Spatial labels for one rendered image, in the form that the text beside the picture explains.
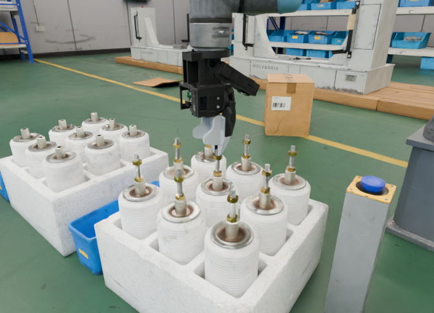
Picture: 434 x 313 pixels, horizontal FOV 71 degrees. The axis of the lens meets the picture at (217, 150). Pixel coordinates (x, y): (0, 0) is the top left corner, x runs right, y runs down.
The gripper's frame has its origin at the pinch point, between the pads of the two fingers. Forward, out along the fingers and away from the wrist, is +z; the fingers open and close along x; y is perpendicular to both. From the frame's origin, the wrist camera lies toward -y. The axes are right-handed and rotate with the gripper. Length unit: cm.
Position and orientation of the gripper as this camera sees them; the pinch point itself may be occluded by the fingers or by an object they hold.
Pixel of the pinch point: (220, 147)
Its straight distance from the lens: 64.1
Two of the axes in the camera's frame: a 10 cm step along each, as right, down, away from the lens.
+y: -8.4, 2.1, -5.0
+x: 5.4, 3.3, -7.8
